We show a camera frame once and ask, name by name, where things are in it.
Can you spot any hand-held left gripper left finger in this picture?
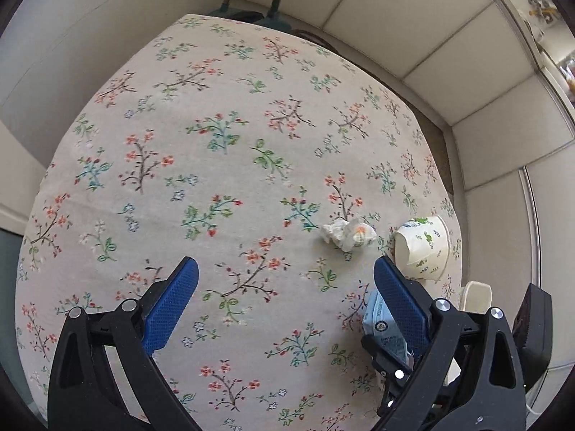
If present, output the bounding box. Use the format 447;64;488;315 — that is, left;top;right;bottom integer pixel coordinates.
47;256;201;431

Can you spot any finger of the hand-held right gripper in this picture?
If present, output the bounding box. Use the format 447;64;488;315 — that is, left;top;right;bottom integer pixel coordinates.
362;335;418;380
376;370;409;418

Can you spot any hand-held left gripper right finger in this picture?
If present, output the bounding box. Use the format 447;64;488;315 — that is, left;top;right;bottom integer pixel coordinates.
373;255;527;431

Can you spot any light blue packet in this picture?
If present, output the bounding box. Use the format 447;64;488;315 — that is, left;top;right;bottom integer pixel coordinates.
360;289;416;365

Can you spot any printed white plastic wrapper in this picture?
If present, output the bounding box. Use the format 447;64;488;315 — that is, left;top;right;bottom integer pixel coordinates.
337;217;378;253

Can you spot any floral paper cup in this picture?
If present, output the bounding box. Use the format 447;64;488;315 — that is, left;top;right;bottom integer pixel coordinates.
394;215;452;283

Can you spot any beige round object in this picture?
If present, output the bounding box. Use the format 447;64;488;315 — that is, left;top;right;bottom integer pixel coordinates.
459;281;493;314

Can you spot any floral tablecloth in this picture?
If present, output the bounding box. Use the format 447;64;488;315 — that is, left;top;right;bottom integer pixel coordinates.
15;13;463;431

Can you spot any dark cable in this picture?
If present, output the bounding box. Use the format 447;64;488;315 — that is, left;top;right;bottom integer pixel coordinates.
291;28;335;49

